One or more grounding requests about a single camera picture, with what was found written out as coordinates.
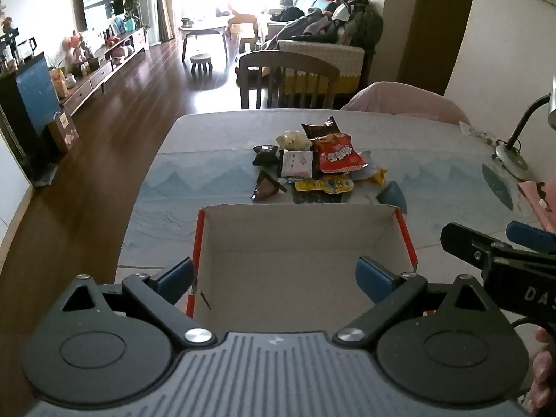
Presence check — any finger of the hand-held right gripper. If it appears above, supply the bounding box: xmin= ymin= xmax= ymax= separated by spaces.
xmin=491 ymin=221 xmax=556 ymax=270
xmin=440 ymin=222 xmax=515 ymax=270

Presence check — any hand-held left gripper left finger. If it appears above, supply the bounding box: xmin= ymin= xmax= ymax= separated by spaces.
xmin=61 ymin=257 xmax=218 ymax=350

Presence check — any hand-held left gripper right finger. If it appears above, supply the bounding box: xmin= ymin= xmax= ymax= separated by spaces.
xmin=332 ymin=257 xmax=488 ymax=350

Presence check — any red-edged cardboard box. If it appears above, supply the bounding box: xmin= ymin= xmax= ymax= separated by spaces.
xmin=186 ymin=203 xmax=418 ymax=340

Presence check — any red snack bag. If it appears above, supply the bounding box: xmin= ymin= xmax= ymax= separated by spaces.
xmin=313 ymin=132 xmax=369 ymax=173

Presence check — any white snack packet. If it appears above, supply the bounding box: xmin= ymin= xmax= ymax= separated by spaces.
xmin=280 ymin=149 xmax=314 ymax=180

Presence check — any black snack packet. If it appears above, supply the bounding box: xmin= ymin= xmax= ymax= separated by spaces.
xmin=251 ymin=143 xmax=281 ymax=166

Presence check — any dark red foil snack packet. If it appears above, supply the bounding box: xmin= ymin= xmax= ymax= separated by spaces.
xmin=301 ymin=116 xmax=340 ymax=140

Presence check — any person's right hand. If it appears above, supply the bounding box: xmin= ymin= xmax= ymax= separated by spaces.
xmin=523 ymin=328 xmax=556 ymax=415

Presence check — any pink pouch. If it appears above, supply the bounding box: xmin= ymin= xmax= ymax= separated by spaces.
xmin=518 ymin=180 xmax=556 ymax=231

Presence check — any silver desk lamp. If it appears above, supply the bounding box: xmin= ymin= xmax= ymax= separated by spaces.
xmin=493 ymin=76 xmax=556 ymax=181

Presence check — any blue triangular snack packet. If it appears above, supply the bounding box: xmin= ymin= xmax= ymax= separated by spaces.
xmin=376 ymin=181 xmax=408 ymax=213

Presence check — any dark green flat packet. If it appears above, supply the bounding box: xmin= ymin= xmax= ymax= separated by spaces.
xmin=292 ymin=191 xmax=350 ymax=205

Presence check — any yellow flat snack packet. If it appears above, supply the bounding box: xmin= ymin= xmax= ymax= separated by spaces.
xmin=294 ymin=176 xmax=354 ymax=195

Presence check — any brown triangular snack packet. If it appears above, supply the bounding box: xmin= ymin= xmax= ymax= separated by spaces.
xmin=251 ymin=170 xmax=288 ymax=203

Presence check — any pink padded chair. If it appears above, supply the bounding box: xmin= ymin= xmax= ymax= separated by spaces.
xmin=340 ymin=82 xmax=472 ymax=126

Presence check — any pale yellow snack bag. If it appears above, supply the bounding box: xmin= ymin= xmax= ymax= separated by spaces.
xmin=277 ymin=130 xmax=312 ymax=150

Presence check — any long wooden television cabinet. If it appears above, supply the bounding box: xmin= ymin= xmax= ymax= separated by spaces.
xmin=58 ymin=26 xmax=148 ymax=116

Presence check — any dark wooden door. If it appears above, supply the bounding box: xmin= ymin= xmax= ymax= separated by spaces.
xmin=397 ymin=0 xmax=479 ymax=94

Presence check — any small dark stool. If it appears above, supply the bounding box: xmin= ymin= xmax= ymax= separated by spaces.
xmin=190 ymin=53 xmax=214 ymax=78

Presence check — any sofa with lace cover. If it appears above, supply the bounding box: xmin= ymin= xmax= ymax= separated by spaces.
xmin=265 ymin=0 xmax=383 ymax=96

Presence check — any black cabinet with blue front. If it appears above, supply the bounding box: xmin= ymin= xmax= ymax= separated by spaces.
xmin=0 ymin=50 xmax=62 ymax=187

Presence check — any wooden slatted chair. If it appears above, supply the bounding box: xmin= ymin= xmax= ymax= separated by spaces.
xmin=238 ymin=50 xmax=340 ymax=110

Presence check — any round coffee table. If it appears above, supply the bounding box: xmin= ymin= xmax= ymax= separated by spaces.
xmin=178 ymin=15 xmax=235 ymax=62

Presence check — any pile of dark clothes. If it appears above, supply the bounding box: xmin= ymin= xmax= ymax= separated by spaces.
xmin=271 ymin=0 xmax=385 ymax=50

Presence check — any grey curtain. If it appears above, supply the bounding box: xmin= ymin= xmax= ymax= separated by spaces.
xmin=154 ymin=0 xmax=183 ymax=42

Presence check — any flat screen television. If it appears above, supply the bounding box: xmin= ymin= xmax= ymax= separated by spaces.
xmin=80 ymin=0 xmax=123 ymax=31

